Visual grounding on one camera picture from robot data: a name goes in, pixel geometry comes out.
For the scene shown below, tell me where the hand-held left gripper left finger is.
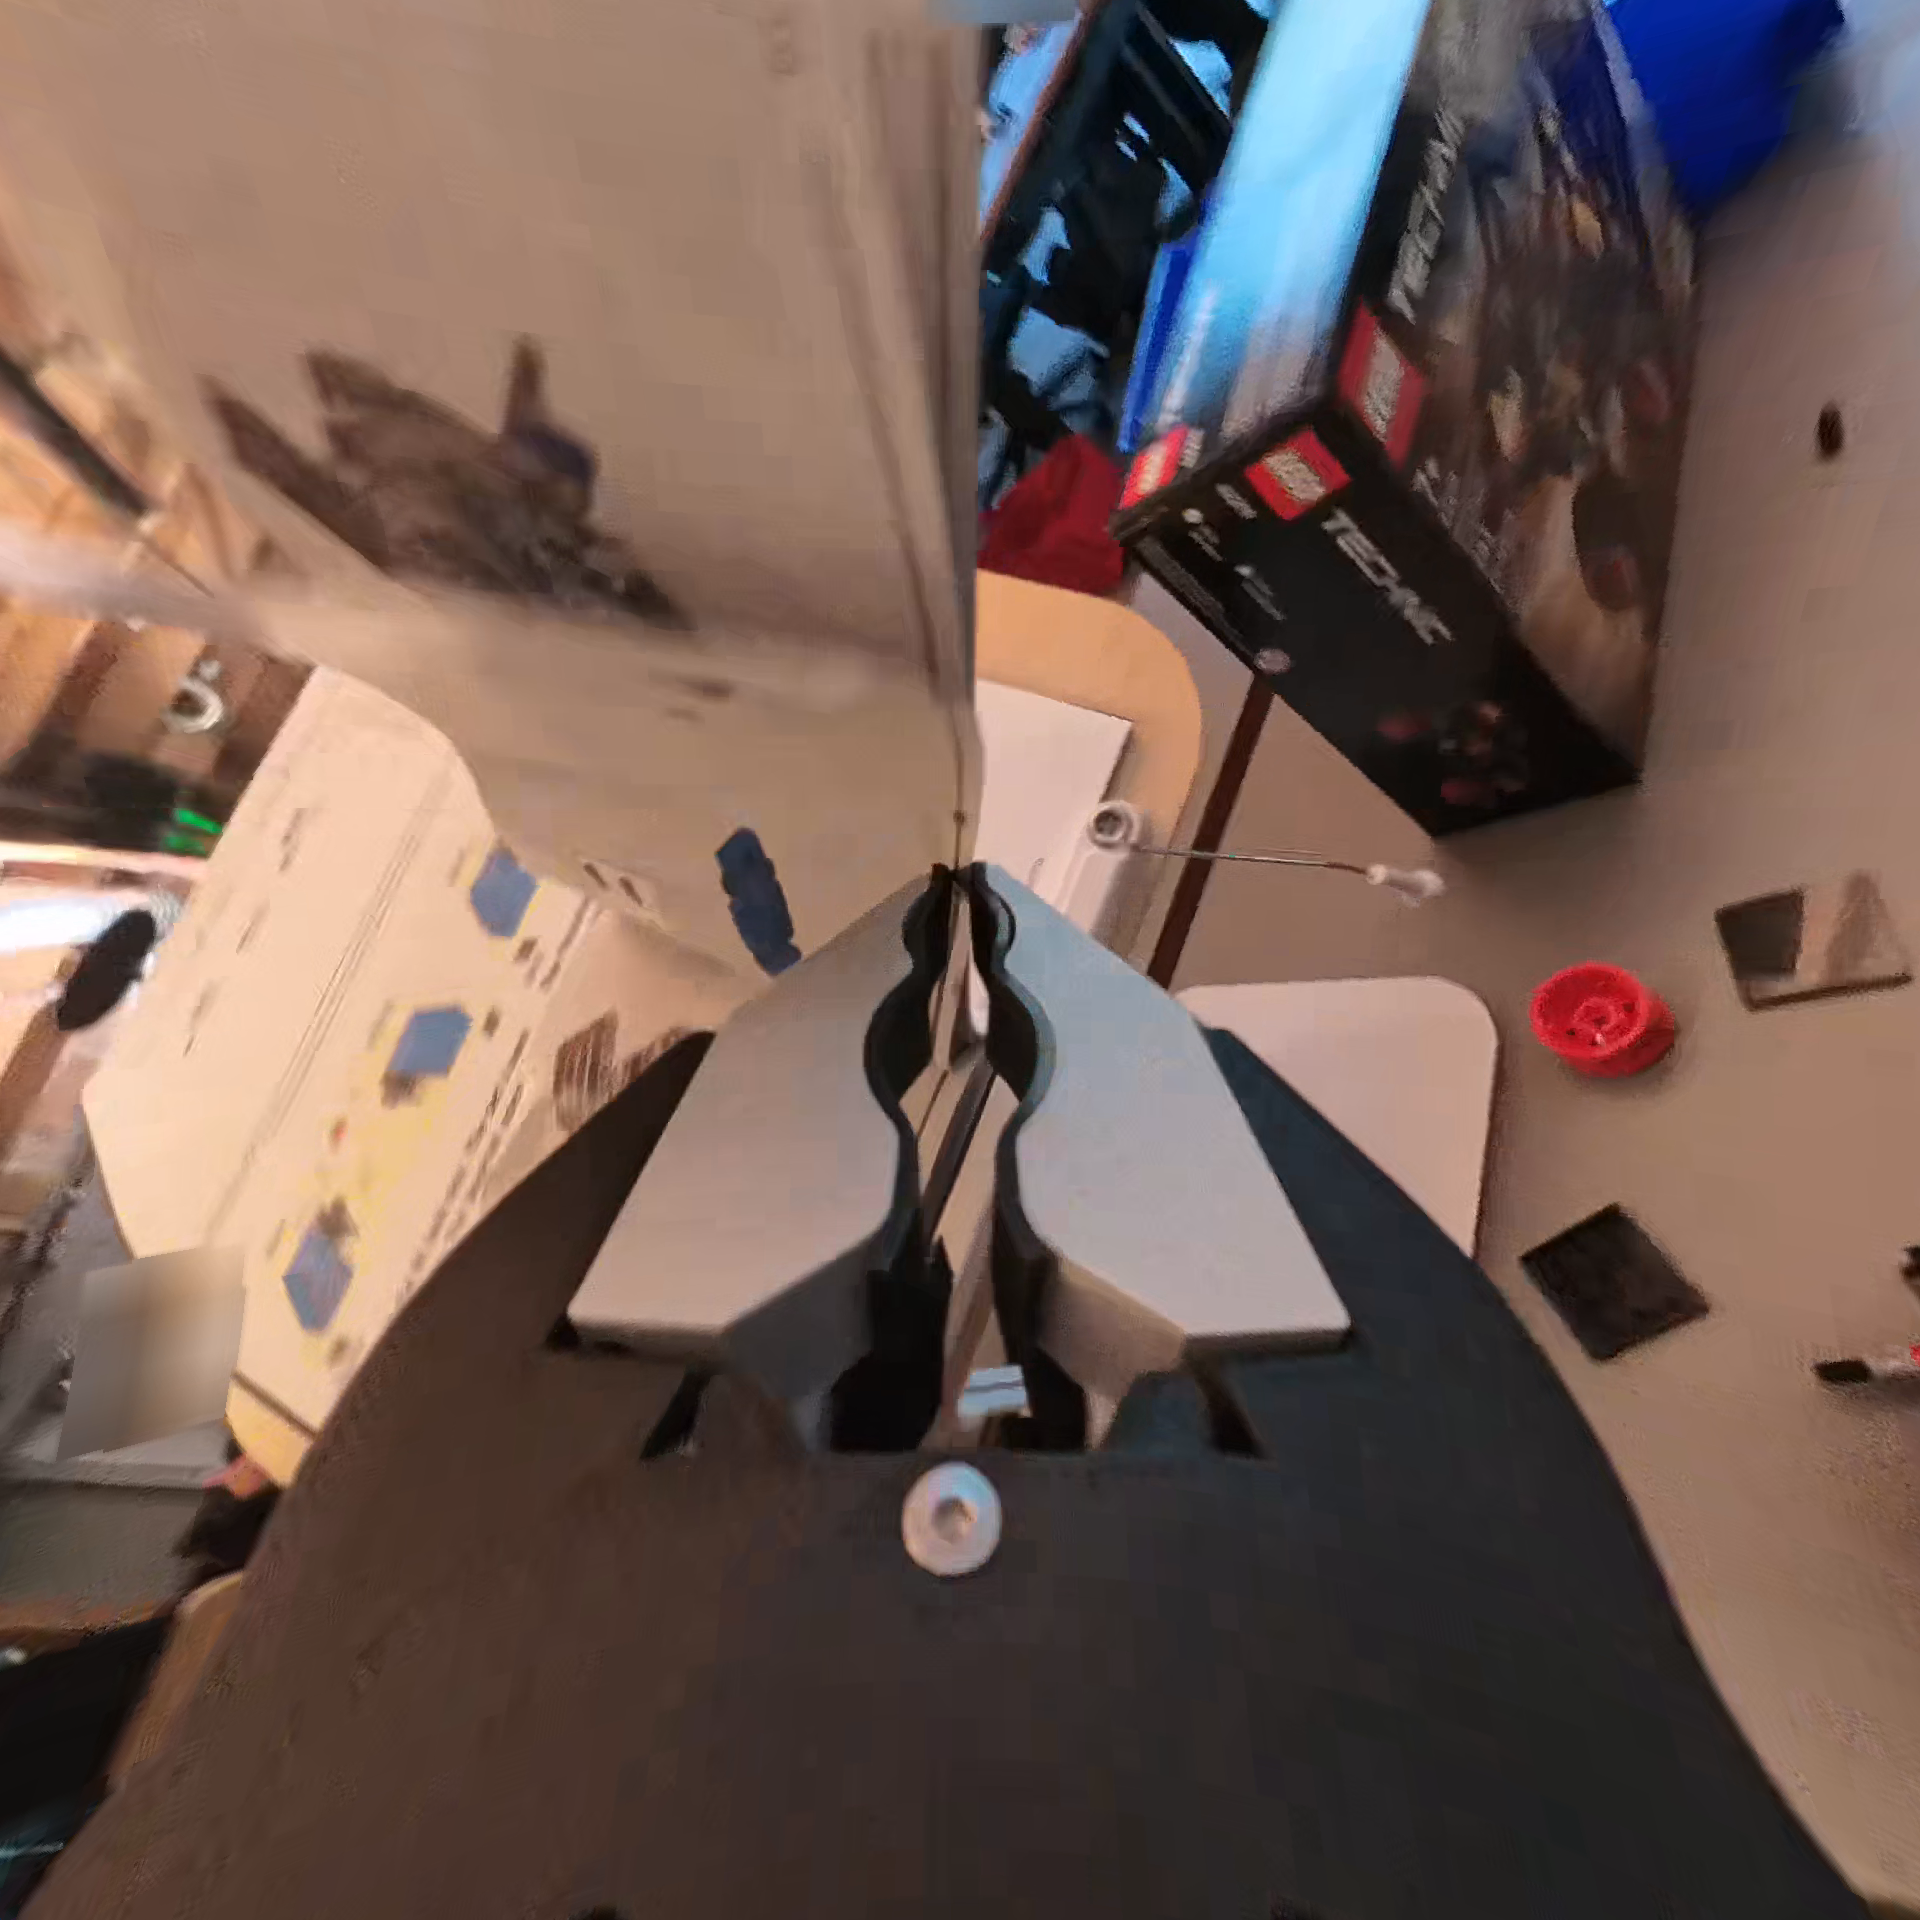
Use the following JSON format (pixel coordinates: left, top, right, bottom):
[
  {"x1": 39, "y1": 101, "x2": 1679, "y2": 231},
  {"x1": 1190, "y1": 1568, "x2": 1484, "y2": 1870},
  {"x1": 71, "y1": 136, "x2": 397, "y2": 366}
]
[{"x1": 567, "y1": 870, "x2": 961, "y2": 1449}]

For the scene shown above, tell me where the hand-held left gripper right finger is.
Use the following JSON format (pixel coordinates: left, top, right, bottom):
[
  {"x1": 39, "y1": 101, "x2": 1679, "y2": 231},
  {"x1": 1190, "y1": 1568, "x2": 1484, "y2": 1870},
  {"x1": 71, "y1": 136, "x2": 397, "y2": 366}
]
[{"x1": 967, "y1": 862, "x2": 1353, "y2": 1449}]

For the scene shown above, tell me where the instruction booklet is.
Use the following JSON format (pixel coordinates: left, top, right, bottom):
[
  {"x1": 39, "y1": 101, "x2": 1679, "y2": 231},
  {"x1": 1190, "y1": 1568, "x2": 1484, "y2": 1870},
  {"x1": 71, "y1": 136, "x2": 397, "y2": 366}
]
[{"x1": 0, "y1": 0, "x2": 992, "y2": 1080}]

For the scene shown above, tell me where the grey desk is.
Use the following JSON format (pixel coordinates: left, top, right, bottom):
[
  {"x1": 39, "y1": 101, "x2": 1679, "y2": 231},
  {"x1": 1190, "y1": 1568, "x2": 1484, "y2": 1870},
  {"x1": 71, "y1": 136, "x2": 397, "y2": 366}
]
[{"x1": 1125, "y1": 194, "x2": 1920, "y2": 1905}]

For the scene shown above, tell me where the white book stand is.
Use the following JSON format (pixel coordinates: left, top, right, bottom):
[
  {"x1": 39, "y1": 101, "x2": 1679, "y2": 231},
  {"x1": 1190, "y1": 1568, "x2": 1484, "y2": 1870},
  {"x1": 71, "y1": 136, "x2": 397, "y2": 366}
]
[{"x1": 901, "y1": 568, "x2": 1501, "y2": 1426}]

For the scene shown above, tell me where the black studded square plate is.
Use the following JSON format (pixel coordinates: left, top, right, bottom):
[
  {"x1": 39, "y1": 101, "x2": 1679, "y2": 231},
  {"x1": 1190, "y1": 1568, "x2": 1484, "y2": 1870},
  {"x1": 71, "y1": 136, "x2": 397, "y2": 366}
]
[{"x1": 1519, "y1": 1205, "x2": 1711, "y2": 1362}]

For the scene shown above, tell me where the red wheel rim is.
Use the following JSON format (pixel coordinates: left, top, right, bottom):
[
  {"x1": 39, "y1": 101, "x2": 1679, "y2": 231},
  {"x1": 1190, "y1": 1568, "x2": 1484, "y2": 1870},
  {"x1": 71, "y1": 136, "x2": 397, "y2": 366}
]
[{"x1": 1528, "y1": 964, "x2": 1678, "y2": 1077}]

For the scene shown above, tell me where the large printed instruction sheet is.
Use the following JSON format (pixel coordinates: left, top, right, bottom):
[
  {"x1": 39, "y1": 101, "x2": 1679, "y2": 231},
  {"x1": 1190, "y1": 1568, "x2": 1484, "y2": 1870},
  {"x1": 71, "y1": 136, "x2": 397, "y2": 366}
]
[{"x1": 82, "y1": 668, "x2": 721, "y2": 1442}]

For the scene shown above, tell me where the black smooth square tile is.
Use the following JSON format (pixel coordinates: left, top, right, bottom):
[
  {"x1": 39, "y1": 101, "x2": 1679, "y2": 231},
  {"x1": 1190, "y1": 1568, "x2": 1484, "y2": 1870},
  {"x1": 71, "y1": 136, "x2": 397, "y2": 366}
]
[{"x1": 1714, "y1": 872, "x2": 1913, "y2": 1009}]

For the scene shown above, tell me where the dark toy set box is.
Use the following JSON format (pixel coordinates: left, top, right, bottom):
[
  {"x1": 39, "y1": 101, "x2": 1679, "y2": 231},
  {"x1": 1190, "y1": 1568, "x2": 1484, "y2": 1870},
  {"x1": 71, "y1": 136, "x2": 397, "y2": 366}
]
[{"x1": 1113, "y1": 0, "x2": 1704, "y2": 833}]

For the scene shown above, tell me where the blue storage bin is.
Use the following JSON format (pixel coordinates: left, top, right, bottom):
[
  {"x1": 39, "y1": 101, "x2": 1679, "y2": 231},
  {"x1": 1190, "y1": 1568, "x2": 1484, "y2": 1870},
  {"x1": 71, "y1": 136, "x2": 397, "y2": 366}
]
[{"x1": 1605, "y1": 0, "x2": 1847, "y2": 212}]

